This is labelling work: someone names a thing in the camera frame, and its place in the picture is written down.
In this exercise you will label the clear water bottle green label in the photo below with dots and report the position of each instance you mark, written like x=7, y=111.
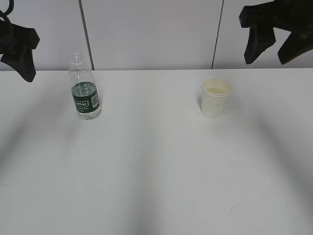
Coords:
x=83, y=88

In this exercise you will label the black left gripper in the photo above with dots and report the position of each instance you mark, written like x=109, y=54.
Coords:
x=11, y=36

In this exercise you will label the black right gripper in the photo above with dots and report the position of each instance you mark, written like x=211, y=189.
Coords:
x=295, y=16

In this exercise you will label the white paper cup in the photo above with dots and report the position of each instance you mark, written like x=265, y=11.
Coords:
x=214, y=92

